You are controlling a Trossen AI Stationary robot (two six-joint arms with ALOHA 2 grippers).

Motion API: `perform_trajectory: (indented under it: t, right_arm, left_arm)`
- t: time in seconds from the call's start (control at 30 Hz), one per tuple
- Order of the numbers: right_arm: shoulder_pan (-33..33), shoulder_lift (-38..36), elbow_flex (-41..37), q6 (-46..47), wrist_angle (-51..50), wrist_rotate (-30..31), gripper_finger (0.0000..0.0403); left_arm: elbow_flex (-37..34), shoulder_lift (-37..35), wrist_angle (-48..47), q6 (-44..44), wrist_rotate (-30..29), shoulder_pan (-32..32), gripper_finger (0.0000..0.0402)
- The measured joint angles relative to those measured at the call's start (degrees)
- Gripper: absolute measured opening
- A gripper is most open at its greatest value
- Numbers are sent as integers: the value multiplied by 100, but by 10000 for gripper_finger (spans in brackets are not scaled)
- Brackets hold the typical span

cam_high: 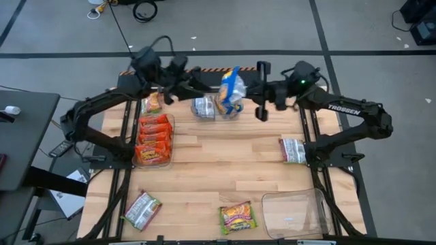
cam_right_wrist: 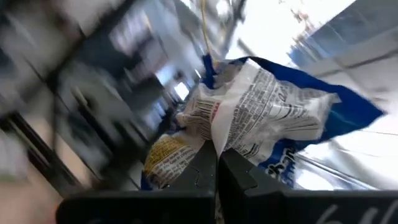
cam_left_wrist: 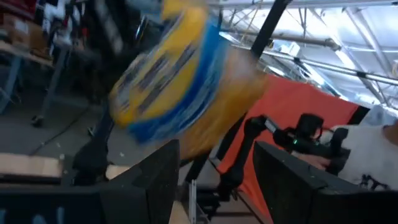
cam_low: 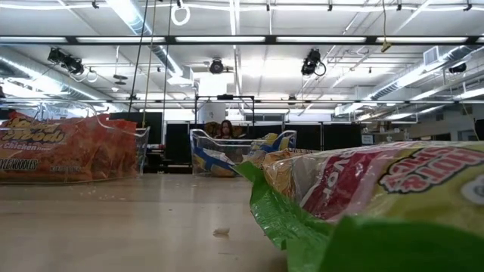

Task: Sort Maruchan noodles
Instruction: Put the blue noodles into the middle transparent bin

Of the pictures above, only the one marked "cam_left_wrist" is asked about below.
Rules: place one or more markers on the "grey workbench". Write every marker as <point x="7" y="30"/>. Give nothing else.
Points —
<point x="31" y="56"/>

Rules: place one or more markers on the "blue Maruchan ramen pack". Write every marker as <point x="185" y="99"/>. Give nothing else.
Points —
<point x="186" y="77"/>

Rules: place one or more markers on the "black table clamp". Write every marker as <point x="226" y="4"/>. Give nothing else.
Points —
<point x="93" y="155"/>

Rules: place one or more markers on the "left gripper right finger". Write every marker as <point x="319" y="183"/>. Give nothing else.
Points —
<point x="289" y="193"/>

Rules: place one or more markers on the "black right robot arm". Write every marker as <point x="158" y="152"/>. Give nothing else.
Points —
<point x="236" y="161"/>

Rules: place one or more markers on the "orange panel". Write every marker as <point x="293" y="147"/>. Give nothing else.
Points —
<point x="295" y="99"/>

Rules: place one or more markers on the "person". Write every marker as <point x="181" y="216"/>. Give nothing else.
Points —
<point x="367" y="155"/>

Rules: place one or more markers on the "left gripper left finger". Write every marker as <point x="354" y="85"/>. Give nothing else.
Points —
<point x="146" y="193"/>

